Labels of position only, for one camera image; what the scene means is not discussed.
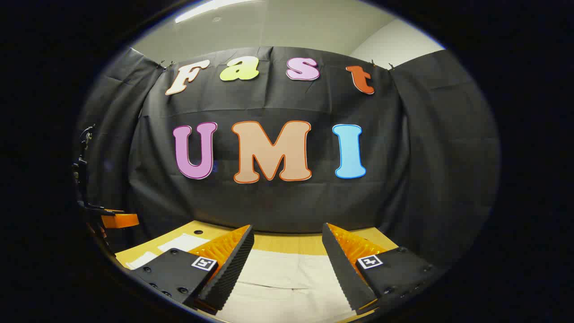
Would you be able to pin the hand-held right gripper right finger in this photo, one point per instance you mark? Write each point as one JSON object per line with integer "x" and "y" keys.
{"x": 341, "y": 264}

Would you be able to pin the cream white jeans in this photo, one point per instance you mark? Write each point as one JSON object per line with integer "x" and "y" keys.
{"x": 287, "y": 282}

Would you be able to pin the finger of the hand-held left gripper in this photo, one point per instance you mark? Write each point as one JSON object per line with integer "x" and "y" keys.
{"x": 121, "y": 220}

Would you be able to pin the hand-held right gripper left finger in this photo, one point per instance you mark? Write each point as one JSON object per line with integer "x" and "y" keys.
{"x": 235, "y": 264}

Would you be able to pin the black backdrop cloth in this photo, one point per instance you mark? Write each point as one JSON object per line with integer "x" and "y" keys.
{"x": 278, "y": 202}

